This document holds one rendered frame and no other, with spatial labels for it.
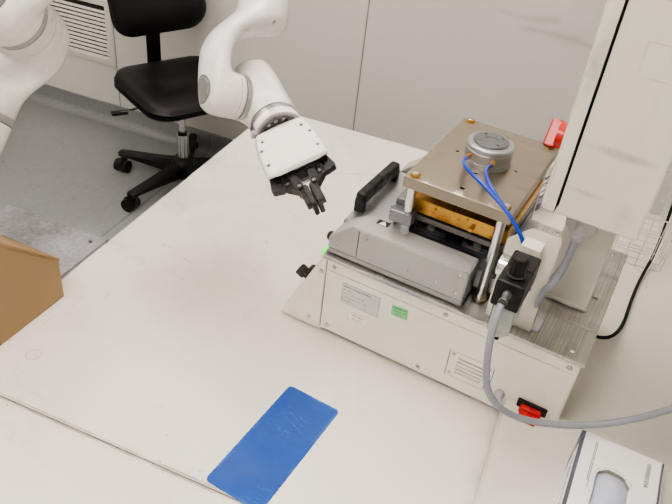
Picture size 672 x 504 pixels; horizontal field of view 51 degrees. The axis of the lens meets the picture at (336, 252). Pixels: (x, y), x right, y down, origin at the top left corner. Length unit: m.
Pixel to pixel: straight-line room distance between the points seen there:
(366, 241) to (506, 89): 1.70
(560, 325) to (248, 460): 0.54
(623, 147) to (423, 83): 1.95
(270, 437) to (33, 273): 0.51
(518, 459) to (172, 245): 0.82
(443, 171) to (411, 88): 1.75
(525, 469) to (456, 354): 0.21
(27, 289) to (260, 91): 0.54
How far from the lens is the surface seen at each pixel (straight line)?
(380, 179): 1.29
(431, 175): 1.12
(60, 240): 1.57
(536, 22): 2.70
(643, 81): 0.93
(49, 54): 1.40
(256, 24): 1.22
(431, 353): 1.23
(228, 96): 1.16
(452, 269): 1.12
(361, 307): 1.24
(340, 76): 2.97
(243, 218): 1.61
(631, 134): 0.95
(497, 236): 1.10
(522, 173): 1.19
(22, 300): 1.34
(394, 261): 1.16
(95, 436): 1.18
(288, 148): 1.10
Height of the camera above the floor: 1.65
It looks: 36 degrees down
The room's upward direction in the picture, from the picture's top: 7 degrees clockwise
